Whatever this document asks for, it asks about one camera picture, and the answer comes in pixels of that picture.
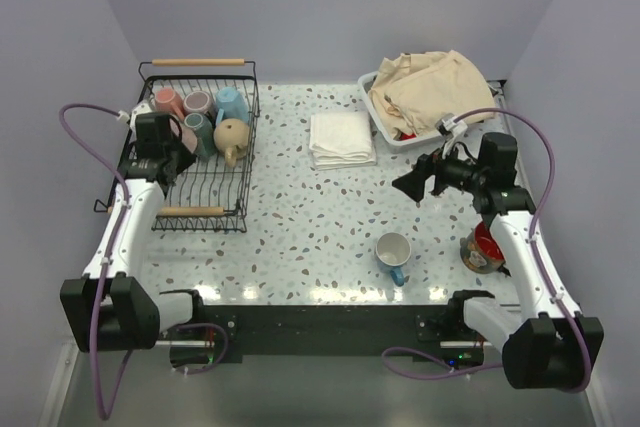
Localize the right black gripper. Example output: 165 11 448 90
392 138 486 202

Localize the pale pink mug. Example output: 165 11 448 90
178 121 198 155

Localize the grey green faceted mug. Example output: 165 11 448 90
184 112 216 162

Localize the salmon pink mug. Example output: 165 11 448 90
153 87 184 120

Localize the purple mug black handle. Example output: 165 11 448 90
183 91 215 117

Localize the tan glazed round mug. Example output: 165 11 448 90
213 118 250 168

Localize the blue speckled mug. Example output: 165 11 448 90
374 232 412 287

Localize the light blue faceted mug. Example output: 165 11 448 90
215 87 250 123

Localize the red inside patterned mug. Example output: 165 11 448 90
460 222 505 274

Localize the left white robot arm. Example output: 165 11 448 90
60 112 207 353

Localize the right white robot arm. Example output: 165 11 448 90
392 132 604 392

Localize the beige cloth bag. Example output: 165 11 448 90
368 50 495 139

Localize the folded white towel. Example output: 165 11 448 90
309 111 377 170

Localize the white plastic basin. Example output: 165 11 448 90
357 71 497 155

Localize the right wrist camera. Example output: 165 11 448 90
435 113 467 140

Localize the black wire dish rack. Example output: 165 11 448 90
93 58 262 234

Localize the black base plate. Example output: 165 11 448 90
149 304 501 367

